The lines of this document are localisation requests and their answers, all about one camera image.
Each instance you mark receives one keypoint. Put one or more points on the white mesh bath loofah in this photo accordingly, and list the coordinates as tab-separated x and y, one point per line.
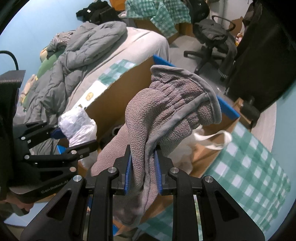
182	155

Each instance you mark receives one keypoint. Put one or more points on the black backpack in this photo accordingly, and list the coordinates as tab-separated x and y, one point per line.
97	13

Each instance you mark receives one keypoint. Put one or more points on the grey puffer jacket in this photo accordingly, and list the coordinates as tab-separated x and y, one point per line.
50	94

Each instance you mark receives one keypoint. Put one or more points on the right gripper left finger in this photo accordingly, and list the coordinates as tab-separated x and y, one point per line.
63	218

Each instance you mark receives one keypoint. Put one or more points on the white plastic bag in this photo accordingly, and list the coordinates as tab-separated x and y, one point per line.
77	126

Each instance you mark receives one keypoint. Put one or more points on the large black cabinet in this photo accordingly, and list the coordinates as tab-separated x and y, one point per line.
264	66

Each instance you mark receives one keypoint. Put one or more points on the blue cardboard box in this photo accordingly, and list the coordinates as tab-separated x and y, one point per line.
108	97

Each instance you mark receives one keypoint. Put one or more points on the black device on wooden box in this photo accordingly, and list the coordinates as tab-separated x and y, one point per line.
249	114

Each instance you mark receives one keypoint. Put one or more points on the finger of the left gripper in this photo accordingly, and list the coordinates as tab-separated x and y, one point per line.
72	154
29	135

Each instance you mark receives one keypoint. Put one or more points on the grey covered bed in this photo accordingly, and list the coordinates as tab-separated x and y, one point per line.
136	46

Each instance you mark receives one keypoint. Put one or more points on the person's left hand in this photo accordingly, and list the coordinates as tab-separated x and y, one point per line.
12	205

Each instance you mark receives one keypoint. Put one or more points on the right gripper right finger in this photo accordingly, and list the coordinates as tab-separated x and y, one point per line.
203	209

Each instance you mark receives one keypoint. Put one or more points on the green white checkered tablecloth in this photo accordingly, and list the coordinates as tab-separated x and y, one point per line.
250	174

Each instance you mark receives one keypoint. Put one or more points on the black office chair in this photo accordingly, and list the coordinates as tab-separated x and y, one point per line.
219	47

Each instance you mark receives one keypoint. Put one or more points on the grey fleece mitten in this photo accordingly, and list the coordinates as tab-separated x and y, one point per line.
165	113

